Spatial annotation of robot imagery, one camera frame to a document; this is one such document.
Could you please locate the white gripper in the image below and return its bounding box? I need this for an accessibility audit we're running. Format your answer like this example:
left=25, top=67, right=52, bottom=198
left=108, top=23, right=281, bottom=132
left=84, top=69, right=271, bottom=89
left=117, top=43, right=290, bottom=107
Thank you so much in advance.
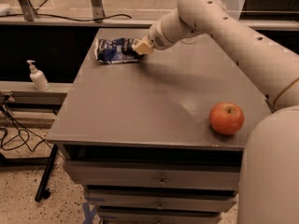
left=132, top=20, right=174, bottom=55

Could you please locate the blue chip bag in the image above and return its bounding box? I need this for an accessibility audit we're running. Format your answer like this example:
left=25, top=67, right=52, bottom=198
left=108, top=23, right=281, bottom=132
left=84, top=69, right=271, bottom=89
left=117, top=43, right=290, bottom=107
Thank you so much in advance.
left=94, top=37, right=143, bottom=64

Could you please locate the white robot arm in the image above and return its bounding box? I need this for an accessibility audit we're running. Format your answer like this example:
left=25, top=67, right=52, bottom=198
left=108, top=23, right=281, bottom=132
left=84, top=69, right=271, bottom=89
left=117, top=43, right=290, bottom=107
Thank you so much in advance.
left=134, top=0, right=299, bottom=224

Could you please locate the red apple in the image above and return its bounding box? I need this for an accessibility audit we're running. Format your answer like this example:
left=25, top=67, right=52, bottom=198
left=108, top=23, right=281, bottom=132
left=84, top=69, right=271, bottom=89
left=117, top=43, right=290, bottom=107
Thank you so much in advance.
left=209, top=102, right=245, bottom=135

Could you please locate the grey drawer cabinet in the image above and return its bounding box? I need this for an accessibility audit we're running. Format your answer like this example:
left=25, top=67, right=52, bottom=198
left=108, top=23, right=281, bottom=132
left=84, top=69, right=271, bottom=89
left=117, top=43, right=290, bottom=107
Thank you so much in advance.
left=46, top=27, right=272, bottom=224

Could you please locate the white pump dispenser bottle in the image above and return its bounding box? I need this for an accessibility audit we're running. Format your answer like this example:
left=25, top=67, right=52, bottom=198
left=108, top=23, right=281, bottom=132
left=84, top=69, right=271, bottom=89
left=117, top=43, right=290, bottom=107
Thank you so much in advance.
left=27, top=60, right=50, bottom=91

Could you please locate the top drawer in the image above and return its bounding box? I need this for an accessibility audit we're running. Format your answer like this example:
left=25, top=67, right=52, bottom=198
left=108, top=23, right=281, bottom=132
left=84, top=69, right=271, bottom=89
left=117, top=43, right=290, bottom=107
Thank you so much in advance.
left=64, top=161, right=239, bottom=191

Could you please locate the drawer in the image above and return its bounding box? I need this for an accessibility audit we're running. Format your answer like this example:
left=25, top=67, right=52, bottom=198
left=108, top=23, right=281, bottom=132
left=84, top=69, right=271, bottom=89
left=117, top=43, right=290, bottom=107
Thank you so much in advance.
left=84, top=189, right=236, bottom=213
left=64, top=161, right=239, bottom=191
left=98, top=208, right=220, bottom=224

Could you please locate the middle drawer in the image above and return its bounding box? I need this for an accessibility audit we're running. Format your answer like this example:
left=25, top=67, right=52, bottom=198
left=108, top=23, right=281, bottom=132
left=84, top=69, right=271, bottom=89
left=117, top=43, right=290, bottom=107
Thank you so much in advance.
left=84, top=189, right=236, bottom=213

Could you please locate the black floor stand leg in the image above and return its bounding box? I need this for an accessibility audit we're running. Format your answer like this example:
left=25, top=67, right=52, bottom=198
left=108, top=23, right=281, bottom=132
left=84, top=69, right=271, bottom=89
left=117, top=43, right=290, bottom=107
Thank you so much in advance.
left=35, top=145, right=58, bottom=202

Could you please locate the bottom drawer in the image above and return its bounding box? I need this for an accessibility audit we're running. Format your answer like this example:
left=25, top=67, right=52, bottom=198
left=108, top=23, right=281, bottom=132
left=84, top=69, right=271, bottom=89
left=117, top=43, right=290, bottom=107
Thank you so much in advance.
left=98, top=208, right=220, bottom=224

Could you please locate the blue floor tape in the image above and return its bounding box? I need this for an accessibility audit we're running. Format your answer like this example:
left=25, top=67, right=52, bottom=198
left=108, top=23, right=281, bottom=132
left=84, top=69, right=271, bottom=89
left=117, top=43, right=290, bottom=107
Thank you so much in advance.
left=82, top=198, right=104, bottom=224

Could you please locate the middle metal frame post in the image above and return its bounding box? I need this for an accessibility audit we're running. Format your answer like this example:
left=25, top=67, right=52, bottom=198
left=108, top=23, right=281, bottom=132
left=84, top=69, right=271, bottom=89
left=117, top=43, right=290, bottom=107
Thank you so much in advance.
left=91, top=0, right=106, bottom=22

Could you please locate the metal frame post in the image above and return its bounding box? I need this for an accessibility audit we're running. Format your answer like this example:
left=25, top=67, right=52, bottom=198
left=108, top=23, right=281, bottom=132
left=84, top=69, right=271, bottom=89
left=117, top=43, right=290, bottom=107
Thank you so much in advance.
left=91, top=0, right=106, bottom=22
left=18, top=0, right=36, bottom=21

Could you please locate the black cable on ledge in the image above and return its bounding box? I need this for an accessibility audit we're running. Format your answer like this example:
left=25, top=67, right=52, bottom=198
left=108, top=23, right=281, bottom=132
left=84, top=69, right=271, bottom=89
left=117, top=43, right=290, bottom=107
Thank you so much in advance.
left=0, top=12, right=133, bottom=22

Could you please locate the left metal frame post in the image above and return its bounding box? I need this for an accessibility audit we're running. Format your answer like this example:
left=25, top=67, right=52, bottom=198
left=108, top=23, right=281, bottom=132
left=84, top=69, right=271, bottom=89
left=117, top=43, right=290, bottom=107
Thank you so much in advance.
left=18, top=0, right=36, bottom=21

